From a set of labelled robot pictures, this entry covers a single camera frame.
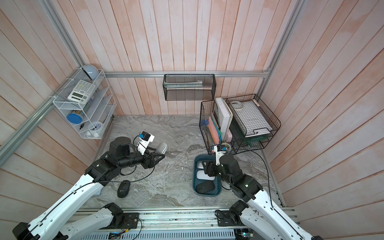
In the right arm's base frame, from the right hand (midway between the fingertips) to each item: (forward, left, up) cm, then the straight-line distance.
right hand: (206, 160), depth 75 cm
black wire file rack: (+27, -10, -5) cm, 29 cm away
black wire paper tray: (+19, -35, -9) cm, 41 cm away
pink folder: (+29, -7, -12) cm, 32 cm away
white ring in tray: (+44, -23, +1) cm, 50 cm away
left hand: (-2, +22, +7) cm, 24 cm away
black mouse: (-8, 0, -16) cm, 18 cm away
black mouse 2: (-10, +46, -17) cm, 50 cm away
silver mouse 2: (+5, +3, -16) cm, 17 cm away
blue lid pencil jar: (+15, +69, +14) cm, 72 cm away
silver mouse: (+1, +22, +10) cm, 24 cm away
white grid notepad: (+28, -31, +1) cm, 41 cm away
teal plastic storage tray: (-9, -7, -18) cm, 21 cm away
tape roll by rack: (+19, -14, -12) cm, 27 cm away
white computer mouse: (0, +2, -19) cm, 19 cm away
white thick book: (+25, -12, +6) cm, 29 cm away
